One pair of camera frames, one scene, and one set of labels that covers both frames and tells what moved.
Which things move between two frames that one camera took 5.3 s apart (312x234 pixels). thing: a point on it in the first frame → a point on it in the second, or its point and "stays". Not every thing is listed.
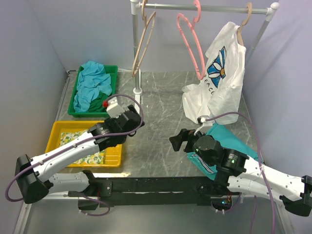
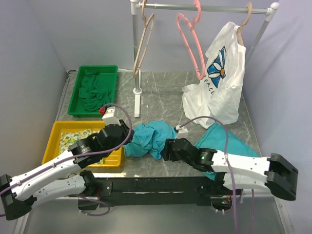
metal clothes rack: (135, 6) stays
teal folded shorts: (227, 140) stays
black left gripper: (109, 120) → (126, 131)
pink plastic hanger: (191, 25) stays
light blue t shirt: (90, 80) → (149, 139)
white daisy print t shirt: (218, 97) stays
